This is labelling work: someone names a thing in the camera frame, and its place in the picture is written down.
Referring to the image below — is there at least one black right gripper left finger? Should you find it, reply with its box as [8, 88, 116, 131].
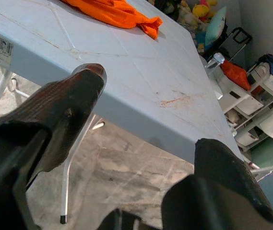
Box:
[0, 63, 107, 230]

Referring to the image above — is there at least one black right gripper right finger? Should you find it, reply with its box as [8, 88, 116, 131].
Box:
[161, 138, 273, 230]

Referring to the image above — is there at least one white shelf rack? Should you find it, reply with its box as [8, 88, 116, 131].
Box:
[222, 54, 273, 152]

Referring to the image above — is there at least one white low table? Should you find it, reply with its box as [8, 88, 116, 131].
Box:
[205, 61, 225, 101]

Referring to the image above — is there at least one orange shirt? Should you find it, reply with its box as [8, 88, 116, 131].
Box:
[59, 0, 164, 40]

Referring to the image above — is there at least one red cloth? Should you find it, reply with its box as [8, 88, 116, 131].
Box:
[220, 59, 252, 91]

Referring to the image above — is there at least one clear bottle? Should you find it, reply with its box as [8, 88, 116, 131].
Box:
[206, 52, 226, 70]

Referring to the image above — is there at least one yellow plush toy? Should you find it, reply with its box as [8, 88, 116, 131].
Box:
[192, 0, 218, 18]

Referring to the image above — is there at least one black trolley handle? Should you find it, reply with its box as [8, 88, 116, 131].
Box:
[222, 26, 252, 62]

